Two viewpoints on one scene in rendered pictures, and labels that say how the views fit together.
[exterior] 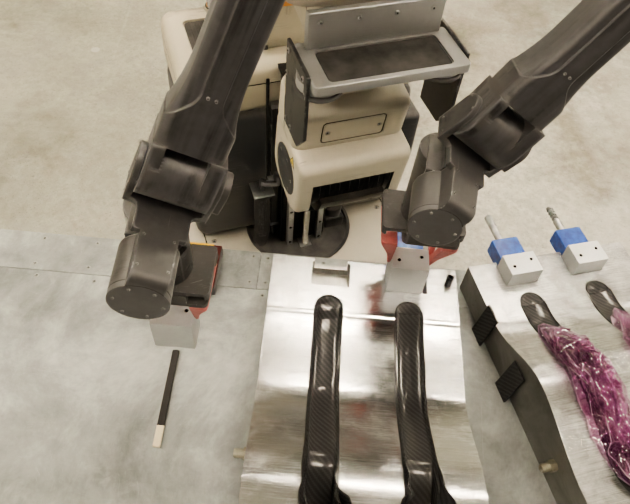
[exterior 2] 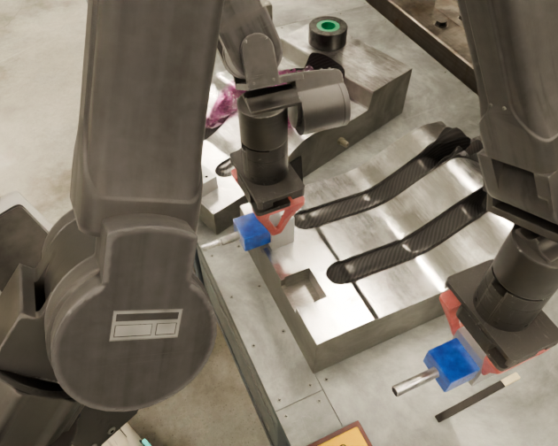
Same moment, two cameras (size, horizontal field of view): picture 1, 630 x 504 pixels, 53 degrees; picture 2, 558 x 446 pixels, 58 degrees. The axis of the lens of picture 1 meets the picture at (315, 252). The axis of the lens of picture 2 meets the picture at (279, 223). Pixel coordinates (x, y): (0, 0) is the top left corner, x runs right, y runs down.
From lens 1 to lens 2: 0.77 m
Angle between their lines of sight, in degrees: 63
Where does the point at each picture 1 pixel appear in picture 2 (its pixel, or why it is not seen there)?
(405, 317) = (307, 223)
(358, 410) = (407, 219)
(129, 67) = not seen: outside the picture
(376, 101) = not seen: hidden behind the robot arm
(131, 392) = (500, 431)
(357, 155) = not seen: hidden behind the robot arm
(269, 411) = (460, 265)
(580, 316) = (221, 143)
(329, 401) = (414, 242)
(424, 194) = (329, 97)
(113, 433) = (540, 418)
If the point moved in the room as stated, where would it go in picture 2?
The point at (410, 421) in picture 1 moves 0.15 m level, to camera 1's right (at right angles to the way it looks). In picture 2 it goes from (389, 191) to (344, 134)
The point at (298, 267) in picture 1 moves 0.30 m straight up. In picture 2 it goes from (316, 315) to (337, 140)
